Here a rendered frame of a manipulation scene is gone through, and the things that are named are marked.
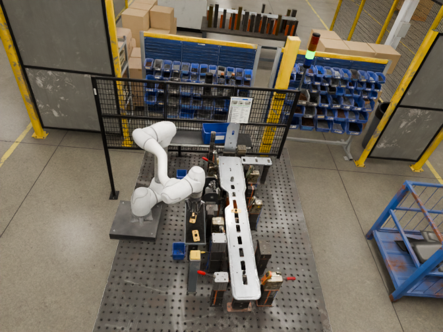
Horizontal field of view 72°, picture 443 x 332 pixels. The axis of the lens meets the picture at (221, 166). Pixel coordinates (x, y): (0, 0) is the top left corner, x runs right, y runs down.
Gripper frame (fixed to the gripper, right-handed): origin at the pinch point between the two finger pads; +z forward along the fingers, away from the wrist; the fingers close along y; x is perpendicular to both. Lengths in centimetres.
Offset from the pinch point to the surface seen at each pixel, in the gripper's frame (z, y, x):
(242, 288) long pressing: 24, 39, -34
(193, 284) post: 42, 7, -28
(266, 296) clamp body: 39, 59, -29
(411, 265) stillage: 106, 226, 65
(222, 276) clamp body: 17.9, 25.6, -31.4
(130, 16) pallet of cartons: 19, -193, 427
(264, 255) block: 22, 53, -8
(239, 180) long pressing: 23, 30, 64
